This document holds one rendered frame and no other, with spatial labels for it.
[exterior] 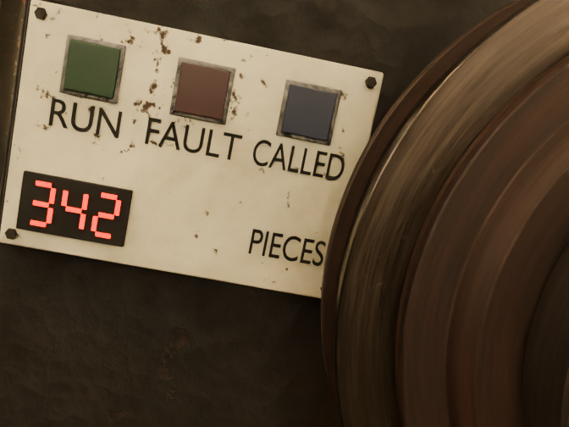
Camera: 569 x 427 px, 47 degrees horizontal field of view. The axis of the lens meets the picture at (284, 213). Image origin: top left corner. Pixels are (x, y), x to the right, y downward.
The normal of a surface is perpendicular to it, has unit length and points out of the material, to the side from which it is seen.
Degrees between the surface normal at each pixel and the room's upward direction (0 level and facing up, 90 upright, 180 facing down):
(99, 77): 90
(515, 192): 71
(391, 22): 90
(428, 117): 90
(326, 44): 90
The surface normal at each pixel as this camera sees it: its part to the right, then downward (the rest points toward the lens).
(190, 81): 0.07, 0.18
